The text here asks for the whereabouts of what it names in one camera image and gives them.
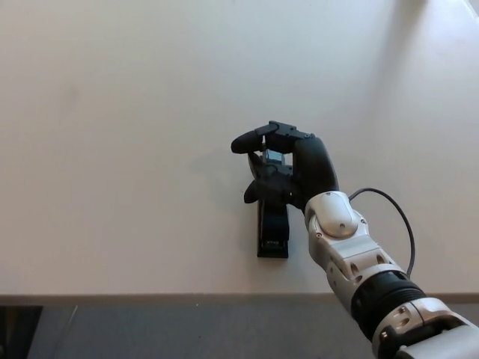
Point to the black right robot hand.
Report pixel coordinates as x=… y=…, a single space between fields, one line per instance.
x=312 y=168

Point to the black desk stapler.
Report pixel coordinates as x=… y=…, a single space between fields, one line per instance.
x=274 y=224

